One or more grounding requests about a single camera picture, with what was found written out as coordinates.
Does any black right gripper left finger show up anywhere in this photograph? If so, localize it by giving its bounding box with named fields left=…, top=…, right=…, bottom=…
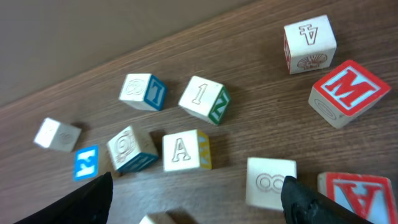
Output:
left=16, top=172, right=113, bottom=224

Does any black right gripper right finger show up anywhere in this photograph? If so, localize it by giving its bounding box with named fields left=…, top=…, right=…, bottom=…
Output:
left=281, top=175, right=372, bottom=224

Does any red-sided number eight block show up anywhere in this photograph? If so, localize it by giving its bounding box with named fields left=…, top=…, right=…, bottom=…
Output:
left=246, top=157, right=297, bottom=211

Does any light blue letter block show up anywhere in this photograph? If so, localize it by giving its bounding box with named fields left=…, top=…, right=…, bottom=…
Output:
left=73, top=144, right=121, bottom=182

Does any blue P wooden block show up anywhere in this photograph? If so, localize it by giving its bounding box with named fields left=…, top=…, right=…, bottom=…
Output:
left=139, top=212, right=177, bottom=224

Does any dark blue number block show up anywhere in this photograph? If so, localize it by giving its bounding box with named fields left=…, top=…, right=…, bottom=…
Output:
left=107, top=125, right=159, bottom=172

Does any red A wooden block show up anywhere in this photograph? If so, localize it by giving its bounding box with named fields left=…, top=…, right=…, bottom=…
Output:
left=318, top=172, right=397, bottom=224

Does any green-sided corner wooden block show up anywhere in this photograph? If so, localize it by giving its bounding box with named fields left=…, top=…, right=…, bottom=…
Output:
left=34, top=118, right=81, bottom=152

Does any yellow-sided A wooden block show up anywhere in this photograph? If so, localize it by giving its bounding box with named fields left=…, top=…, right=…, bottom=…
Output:
left=162, top=129, right=213, bottom=172

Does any blue T wooden block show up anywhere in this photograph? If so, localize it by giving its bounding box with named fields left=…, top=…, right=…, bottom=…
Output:
left=119, top=73, right=167, bottom=111

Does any red M wooden block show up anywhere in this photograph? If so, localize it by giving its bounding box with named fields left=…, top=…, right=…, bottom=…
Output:
left=308, top=60, right=391, bottom=129

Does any green N wooden block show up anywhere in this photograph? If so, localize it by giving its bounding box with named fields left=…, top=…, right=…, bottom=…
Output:
left=178, top=76, right=231, bottom=126

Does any number four wooden block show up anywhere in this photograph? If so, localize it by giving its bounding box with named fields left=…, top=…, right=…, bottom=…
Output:
left=284, top=14, right=337, bottom=74

